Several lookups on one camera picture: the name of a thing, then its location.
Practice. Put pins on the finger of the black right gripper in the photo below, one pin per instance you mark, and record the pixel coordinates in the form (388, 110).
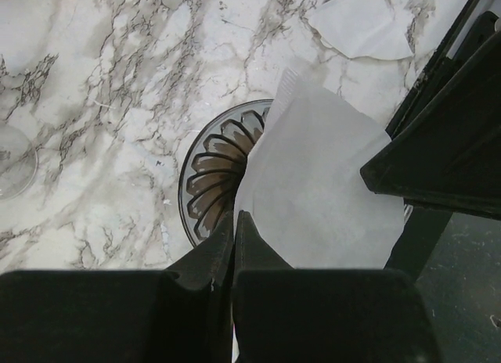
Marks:
(457, 46)
(449, 156)

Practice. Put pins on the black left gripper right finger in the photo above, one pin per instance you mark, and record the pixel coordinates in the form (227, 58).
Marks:
(283, 314)

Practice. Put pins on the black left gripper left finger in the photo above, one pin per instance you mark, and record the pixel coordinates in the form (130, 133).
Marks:
(178, 314)

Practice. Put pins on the white paper coffee filter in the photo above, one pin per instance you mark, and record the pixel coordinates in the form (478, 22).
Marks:
(303, 187)

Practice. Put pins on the clear glass server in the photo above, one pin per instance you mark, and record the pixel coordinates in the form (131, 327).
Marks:
(19, 162)

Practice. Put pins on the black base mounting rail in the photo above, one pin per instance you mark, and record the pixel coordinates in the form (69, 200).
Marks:
(426, 225)

